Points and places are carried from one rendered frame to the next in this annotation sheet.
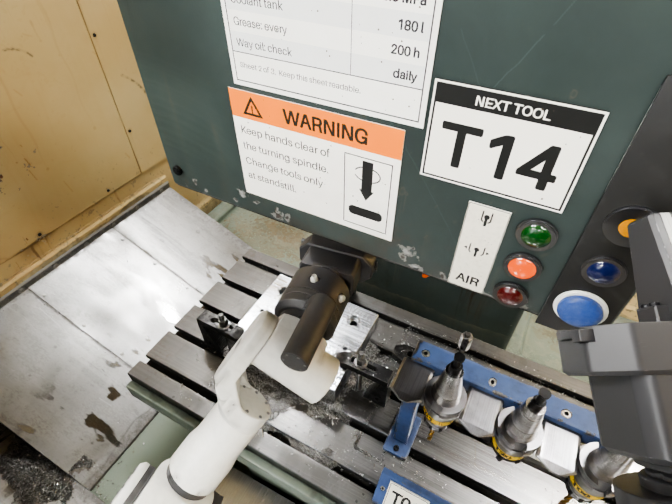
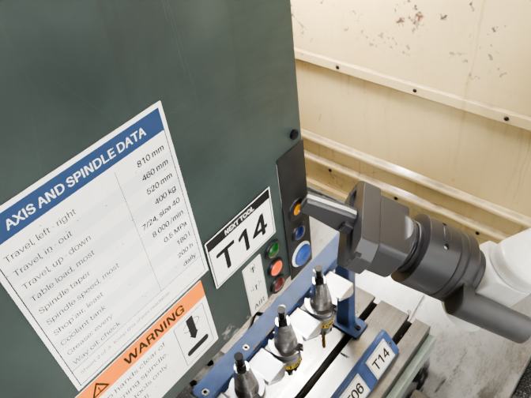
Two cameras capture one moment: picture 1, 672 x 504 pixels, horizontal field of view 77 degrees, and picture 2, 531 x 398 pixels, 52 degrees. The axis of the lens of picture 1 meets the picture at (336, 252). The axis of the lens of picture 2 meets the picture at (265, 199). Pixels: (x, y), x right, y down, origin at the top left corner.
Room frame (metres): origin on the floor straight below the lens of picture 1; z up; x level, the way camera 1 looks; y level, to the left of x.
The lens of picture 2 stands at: (0.10, 0.26, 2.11)
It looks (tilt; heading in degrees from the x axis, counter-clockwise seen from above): 43 degrees down; 287
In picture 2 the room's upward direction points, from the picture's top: 9 degrees counter-clockwise
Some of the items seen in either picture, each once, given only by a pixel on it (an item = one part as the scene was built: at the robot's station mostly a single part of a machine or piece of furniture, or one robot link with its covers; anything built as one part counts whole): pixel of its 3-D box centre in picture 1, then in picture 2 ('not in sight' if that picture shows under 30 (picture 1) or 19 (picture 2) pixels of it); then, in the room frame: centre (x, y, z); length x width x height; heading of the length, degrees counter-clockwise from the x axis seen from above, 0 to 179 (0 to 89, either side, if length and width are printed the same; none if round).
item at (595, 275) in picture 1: (603, 272); (299, 232); (0.20, -0.18, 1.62); 0.02 x 0.01 x 0.02; 62
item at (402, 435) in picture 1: (410, 402); not in sight; (0.39, -0.14, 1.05); 0.10 x 0.05 x 0.30; 152
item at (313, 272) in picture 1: (326, 278); not in sight; (0.43, 0.01, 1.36); 0.13 x 0.12 x 0.10; 70
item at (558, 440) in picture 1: (558, 449); (303, 324); (0.24, -0.31, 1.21); 0.07 x 0.05 x 0.01; 152
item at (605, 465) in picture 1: (616, 456); (319, 290); (0.21, -0.36, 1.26); 0.04 x 0.04 x 0.07
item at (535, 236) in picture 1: (536, 235); (273, 249); (0.22, -0.14, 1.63); 0.02 x 0.01 x 0.02; 62
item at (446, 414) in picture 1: (444, 397); (247, 390); (0.31, -0.17, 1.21); 0.06 x 0.06 x 0.03
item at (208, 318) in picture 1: (224, 332); not in sight; (0.60, 0.27, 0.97); 0.13 x 0.03 x 0.15; 62
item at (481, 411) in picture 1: (480, 414); (267, 367); (0.29, -0.22, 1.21); 0.07 x 0.05 x 0.01; 152
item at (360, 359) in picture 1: (362, 372); not in sight; (0.50, -0.06, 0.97); 0.13 x 0.03 x 0.15; 62
